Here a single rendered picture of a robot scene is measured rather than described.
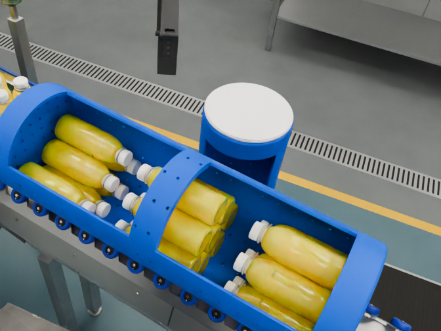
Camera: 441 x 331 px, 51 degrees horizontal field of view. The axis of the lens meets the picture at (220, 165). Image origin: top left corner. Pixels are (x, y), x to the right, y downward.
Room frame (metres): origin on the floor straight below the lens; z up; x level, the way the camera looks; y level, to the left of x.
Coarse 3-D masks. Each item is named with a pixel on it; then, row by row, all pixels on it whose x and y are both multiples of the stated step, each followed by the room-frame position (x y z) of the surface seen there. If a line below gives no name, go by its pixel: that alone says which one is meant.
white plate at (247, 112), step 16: (208, 96) 1.16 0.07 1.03; (224, 96) 1.17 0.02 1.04; (240, 96) 1.18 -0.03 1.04; (256, 96) 1.20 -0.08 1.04; (272, 96) 1.21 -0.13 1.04; (208, 112) 1.08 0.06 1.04; (224, 112) 1.09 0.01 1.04; (240, 112) 1.10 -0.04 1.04; (256, 112) 1.11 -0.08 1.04; (272, 112) 1.13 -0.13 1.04; (288, 112) 1.14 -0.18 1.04; (224, 128) 1.02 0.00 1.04; (240, 128) 1.03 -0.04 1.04; (256, 128) 1.04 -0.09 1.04; (272, 128) 1.05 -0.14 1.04; (288, 128) 1.07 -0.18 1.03
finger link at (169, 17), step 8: (168, 0) 0.60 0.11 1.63; (176, 0) 0.60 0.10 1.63; (168, 8) 0.59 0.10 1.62; (176, 8) 0.60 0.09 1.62; (168, 16) 0.59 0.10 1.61; (176, 16) 0.59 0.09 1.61; (168, 24) 0.58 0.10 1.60; (176, 24) 0.59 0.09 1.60; (160, 32) 0.58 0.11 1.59; (176, 32) 0.58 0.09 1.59
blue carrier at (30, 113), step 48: (48, 96) 0.82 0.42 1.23; (0, 144) 0.70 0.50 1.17; (144, 144) 0.85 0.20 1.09; (48, 192) 0.62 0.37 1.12; (240, 192) 0.74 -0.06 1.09; (144, 240) 0.53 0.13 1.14; (240, 240) 0.67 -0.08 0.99; (336, 240) 0.64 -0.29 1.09; (192, 288) 0.47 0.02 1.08; (336, 288) 0.44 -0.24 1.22
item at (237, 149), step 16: (208, 128) 1.04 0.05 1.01; (208, 144) 1.19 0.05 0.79; (224, 144) 0.99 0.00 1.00; (240, 144) 0.98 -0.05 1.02; (256, 144) 0.99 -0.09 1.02; (272, 144) 1.01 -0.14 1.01; (224, 160) 1.25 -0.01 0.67; (240, 160) 1.26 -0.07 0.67; (256, 160) 1.24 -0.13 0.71; (272, 160) 1.18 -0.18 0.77; (256, 176) 1.23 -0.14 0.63; (272, 176) 1.03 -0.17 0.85
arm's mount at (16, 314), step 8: (8, 304) 0.41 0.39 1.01; (0, 312) 0.39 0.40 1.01; (8, 312) 0.39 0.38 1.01; (16, 312) 0.40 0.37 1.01; (24, 312) 0.40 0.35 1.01; (0, 320) 0.37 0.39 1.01; (8, 320) 0.38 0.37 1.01; (16, 320) 0.38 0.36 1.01; (24, 320) 0.38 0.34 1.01; (32, 320) 0.38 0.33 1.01; (40, 320) 0.39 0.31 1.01; (48, 320) 0.39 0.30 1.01; (0, 328) 0.36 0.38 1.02; (8, 328) 0.36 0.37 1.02; (16, 328) 0.36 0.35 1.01; (24, 328) 0.36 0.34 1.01; (32, 328) 0.37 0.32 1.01; (40, 328) 0.37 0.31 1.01; (48, 328) 0.37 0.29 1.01; (56, 328) 0.38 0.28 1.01; (64, 328) 0.38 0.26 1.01
